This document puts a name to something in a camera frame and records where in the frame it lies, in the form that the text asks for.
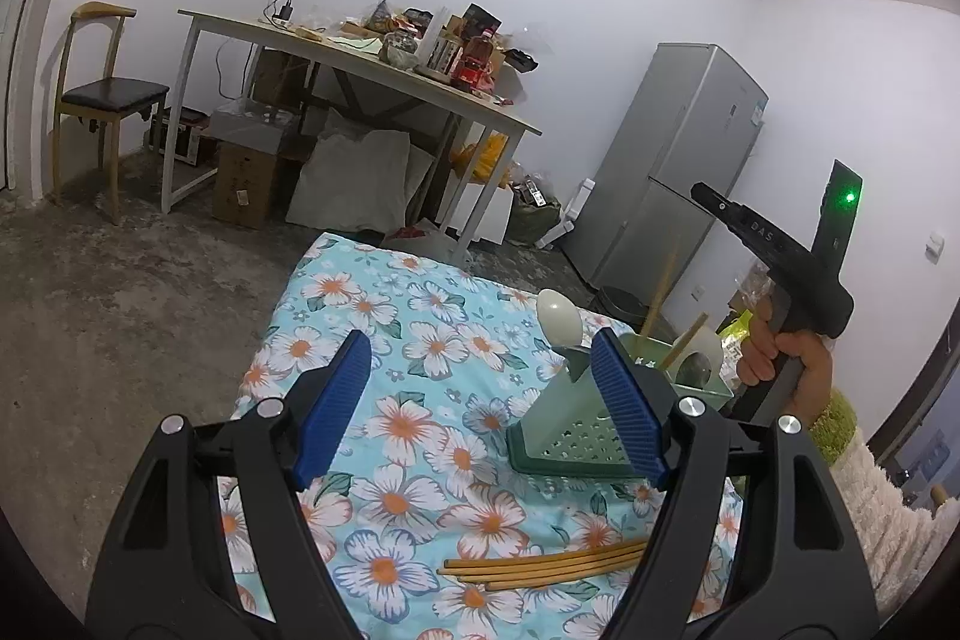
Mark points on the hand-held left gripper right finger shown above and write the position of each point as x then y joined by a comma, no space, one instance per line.
626,407

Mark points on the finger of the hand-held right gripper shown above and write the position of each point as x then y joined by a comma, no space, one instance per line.
720,209

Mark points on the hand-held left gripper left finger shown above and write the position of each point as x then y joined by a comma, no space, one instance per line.
337,400

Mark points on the green plastic utensil holder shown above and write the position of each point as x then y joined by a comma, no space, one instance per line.
570,422

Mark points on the white ceramic spoon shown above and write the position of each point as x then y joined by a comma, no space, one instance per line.
559,321
701,362

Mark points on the person's right hand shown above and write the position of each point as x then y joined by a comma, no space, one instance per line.
814,377

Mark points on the silver refrigerator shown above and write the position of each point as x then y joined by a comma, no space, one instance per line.
667,168

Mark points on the floral blue cloth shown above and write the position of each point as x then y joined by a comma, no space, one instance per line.
420,430

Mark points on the white plastic item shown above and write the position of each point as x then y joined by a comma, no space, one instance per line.
577,209

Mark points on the green bag of goods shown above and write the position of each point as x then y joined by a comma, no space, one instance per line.
536,209

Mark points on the white sack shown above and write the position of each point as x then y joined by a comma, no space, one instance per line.
360,183

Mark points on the cardboard box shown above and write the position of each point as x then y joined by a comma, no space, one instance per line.
244,186

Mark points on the white low cabinet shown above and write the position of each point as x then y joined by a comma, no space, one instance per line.
484,212

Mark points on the yellow plastic bag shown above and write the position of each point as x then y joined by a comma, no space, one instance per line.
487,156

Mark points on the plastic wrapped grey box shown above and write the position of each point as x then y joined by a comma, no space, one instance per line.
251,123

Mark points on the dark snack box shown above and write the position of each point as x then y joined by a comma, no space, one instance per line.
481,19

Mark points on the small black appliance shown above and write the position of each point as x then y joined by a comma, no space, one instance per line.
176,138

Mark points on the white dish rack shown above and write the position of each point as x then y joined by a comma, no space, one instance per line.
439,48

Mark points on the glass bowl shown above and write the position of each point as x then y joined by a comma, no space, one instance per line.
401,49

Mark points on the wooden chair black seat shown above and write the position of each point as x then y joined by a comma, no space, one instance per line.
112,93

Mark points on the power strip with charger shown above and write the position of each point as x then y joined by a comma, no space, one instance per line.
281,10

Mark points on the white panel door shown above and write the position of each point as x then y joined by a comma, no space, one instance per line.
15,70

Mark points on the white frame table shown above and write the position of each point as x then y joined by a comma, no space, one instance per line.
360,66

